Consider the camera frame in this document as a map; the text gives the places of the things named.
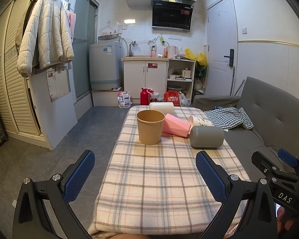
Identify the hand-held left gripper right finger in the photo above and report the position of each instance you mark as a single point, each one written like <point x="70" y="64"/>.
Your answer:
<point x="210" y="176"/>

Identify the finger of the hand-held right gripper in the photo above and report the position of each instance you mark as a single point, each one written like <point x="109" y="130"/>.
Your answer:
<point x="287" y="157"/>
<point x="263" y="161"/>

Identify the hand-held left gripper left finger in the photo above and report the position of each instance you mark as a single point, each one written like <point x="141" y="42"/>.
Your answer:
<point x="79" y="176"/>

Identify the brown paper cup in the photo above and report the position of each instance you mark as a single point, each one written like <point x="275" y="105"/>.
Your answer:
<point x="149" y="129"/>

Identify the grey cup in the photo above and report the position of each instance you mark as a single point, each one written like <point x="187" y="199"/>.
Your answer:
<point x="206" y="137"/>

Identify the white printed cup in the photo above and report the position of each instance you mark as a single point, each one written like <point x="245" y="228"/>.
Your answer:
<point x="201" y="122"/>

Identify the pink faceted cup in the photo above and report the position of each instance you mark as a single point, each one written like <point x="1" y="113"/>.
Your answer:
<point x="175" y="127"/>

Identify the plain white cup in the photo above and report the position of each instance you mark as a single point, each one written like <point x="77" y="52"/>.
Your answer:
<point x="162" y="108"/>

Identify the person's right hand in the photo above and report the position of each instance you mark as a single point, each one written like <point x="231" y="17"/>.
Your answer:
<point x="280" y="217"/>

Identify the grey sofa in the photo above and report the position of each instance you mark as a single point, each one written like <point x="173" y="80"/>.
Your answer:
<point x="264" y="109"/>

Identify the green checked cloth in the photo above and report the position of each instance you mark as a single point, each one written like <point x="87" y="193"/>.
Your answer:
<point x="229" y="118"/>

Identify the plaid tablecloth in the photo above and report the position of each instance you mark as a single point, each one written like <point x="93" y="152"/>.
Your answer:
<point x="152" y="179"/>

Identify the white board panel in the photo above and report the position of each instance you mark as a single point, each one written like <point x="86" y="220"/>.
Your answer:
<point x="57" y="114"/>

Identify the clear plastic bag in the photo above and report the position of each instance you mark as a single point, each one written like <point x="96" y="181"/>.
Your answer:
<point x="185" y="100"/>

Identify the white platform step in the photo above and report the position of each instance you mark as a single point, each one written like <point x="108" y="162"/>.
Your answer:
<point x="106" y="98"/>

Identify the red shopping bag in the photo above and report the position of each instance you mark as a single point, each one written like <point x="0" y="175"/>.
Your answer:
<point x="172" y="99"/>

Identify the white printed package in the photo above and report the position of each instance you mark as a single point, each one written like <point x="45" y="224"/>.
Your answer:
<point x="124" y="100"/>

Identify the grey basin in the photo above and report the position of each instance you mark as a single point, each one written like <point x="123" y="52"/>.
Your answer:
<point x="174" y="88"/>

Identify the white open shelf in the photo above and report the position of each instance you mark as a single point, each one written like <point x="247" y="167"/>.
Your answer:
<point x="180" y="82"/>

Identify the red thermos jug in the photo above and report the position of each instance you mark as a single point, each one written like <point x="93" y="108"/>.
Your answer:
<point x="144" y="97"/>

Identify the green plant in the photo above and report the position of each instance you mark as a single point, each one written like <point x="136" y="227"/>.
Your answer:
<point x="200" y="73"/>

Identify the white pot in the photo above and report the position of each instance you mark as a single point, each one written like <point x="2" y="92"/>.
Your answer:
<point x="186" y="73"/>

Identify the louvered wardrobe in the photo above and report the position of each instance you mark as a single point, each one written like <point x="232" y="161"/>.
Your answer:
<point x="15" y="92"/>

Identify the grey washing machine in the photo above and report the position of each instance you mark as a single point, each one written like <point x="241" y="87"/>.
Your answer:
<point x="104" y="64"/>

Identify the white sink cabinet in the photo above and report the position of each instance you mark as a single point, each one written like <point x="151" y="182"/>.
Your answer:
<point x="144" y="79"/>

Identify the yellow plastic bag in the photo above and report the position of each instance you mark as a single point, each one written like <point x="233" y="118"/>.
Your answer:
<point x="196" y="56"/>

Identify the frosted glass door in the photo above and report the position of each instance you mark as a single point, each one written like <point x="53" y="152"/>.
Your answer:
<point x="82" y="54"/>

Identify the white room door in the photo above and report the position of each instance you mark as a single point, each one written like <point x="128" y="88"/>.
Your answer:
<point x="219" y="42"/>

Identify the pale pink kettle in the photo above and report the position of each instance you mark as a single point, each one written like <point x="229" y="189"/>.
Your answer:
<point x="172" y="52"/>

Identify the orange bottle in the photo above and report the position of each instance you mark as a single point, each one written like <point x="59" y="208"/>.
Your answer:
<point x="165" y="52"/>

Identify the pink detergent bottle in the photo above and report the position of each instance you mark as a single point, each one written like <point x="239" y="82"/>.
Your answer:
<point x="153" y="52"/>

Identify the metal faucet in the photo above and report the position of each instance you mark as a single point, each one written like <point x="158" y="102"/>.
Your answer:
<point x="131" y="49"/>

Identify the white puffer jacket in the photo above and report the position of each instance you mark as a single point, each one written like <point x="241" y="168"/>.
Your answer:
<point x="44" y="34"/>

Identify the white clothes hanger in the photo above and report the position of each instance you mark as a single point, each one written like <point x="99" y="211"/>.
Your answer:
<point x="107" y="31"/>

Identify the pink towel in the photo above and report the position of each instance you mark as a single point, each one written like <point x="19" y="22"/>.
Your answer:
<point x="71" y="22"/>

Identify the black range hood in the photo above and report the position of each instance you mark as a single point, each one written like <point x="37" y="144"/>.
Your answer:
<point x="172" y="12"/>

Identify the white light switch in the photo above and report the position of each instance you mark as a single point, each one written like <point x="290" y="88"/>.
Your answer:
<point x="244" y="30"/>

